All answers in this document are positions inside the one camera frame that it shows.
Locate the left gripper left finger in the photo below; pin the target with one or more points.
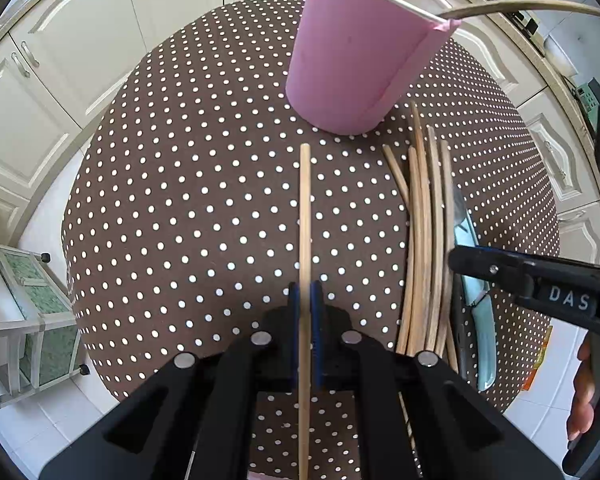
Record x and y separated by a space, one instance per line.
292 331

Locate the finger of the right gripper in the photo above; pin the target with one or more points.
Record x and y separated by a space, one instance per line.
508 270

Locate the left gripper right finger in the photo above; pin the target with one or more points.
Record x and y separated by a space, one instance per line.
317 341

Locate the light blue handled utensil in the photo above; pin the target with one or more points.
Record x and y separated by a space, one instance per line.
478 300

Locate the wooden chopstick short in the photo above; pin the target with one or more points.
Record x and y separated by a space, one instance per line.
397 174

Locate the green kitchen appliance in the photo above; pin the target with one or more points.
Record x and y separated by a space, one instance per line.
588 96

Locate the cream lower kitchen cabinets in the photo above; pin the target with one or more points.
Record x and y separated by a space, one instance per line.
62 62

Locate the person's right hand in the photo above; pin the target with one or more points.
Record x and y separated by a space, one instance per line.
582 412

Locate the brown polka dot tablecloth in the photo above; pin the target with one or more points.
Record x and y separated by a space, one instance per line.
181 227

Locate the white bowl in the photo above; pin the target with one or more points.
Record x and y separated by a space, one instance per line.
558 58

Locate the green glass trolley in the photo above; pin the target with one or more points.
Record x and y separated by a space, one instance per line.
40 344

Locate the pink utensil cup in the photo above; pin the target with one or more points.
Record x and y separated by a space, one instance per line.
354 59

